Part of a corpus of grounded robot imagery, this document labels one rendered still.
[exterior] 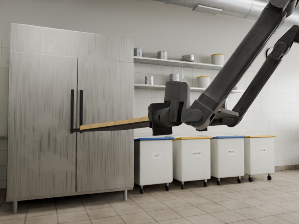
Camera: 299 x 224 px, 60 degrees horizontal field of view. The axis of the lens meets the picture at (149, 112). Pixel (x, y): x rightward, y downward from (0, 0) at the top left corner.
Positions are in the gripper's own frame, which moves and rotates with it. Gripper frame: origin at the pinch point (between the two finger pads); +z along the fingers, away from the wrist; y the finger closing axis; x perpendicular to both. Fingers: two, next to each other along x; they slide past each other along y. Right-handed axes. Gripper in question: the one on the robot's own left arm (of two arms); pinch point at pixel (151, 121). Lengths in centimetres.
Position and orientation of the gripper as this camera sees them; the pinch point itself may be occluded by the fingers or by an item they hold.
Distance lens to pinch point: 89.7
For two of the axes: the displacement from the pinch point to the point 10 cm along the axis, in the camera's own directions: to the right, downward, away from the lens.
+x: 9.4, -0.5, 3.3
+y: 0.8, 9.9, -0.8
